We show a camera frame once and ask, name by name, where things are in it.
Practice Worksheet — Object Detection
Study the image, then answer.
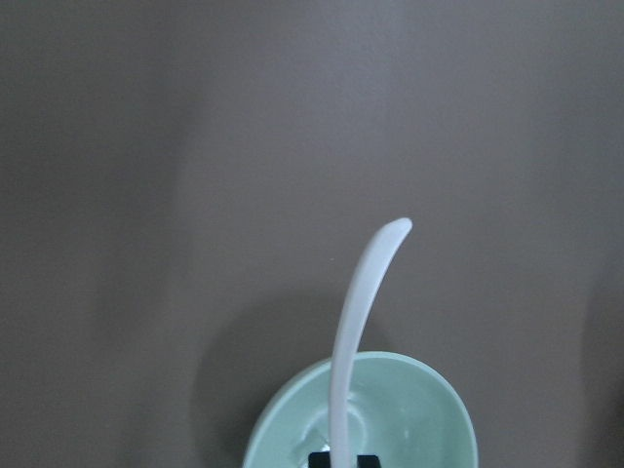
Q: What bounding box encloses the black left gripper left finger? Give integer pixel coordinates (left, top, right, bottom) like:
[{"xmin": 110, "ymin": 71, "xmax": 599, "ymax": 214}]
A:
[{"xmin": 308, "ymin": 451, "xmax": 332, "ymax": 468}]

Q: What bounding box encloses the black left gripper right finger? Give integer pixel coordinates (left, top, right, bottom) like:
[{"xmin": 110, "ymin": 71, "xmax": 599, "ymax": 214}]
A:
[{"xmin": 356, "ymin": 454, "xmax": 379, "ymax": 468}]

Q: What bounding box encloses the white ceramic spoon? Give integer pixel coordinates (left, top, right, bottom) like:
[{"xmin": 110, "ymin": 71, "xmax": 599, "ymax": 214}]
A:
[{"xmin": 329, "ymin": 217, "xmax": 412, "ymax": 467}]

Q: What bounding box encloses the mint green bowl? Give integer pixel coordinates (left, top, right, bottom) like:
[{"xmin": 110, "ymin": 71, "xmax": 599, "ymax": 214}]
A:
[{"xmin": 242, "ymin": 351, "xmax": 479, "ymax": 467}]

